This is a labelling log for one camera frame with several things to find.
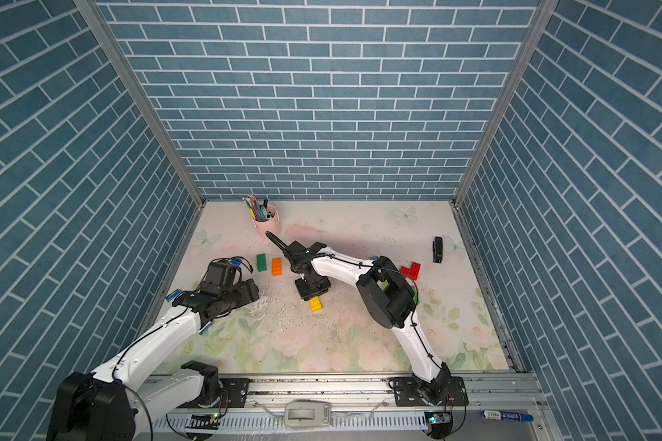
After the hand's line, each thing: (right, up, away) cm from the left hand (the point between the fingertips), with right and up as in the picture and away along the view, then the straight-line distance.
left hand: (255, 292), depth 86 cm
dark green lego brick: (-2, +8, +13) cm, 15 cm away
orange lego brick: (+4, +6, +13) cm, 15 cm away
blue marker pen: (+67, -27, -16) cm, 74 cm away
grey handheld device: (+19, -27, -17) cm, 37 cm away
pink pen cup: (0, +23, +14) cm, 27 cm away
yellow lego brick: (+19, -5, +3) cm, 20 cm away
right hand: (+17, -3, +6) cm, 18 cm away
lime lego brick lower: (+37, +8, -26) cm, 46 cm away
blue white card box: (-29, -2, +5) cm, 30 cm away
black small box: (+64, +12, +16) cm, 67 cm away
